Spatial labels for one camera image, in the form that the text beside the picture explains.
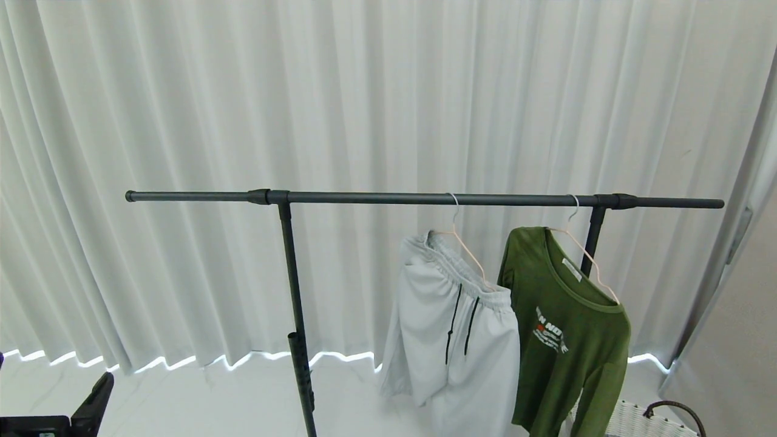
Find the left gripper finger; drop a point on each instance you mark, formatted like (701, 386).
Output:
(94, 406)

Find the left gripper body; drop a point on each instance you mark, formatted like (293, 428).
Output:
(36, 428)

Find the pale grey shorts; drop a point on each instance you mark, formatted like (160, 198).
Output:
(425, 340)

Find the pink clothes hanger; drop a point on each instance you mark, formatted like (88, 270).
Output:
(595, 271)
(470, 258)

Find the green long-sleeved shirt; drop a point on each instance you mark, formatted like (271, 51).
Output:
(576, 376)

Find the black clothes rack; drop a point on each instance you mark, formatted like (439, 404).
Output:
(364, 198)

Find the white laundry basket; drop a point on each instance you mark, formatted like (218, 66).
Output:
(631, 425)

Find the white curtain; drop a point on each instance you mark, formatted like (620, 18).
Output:
(303, 91)

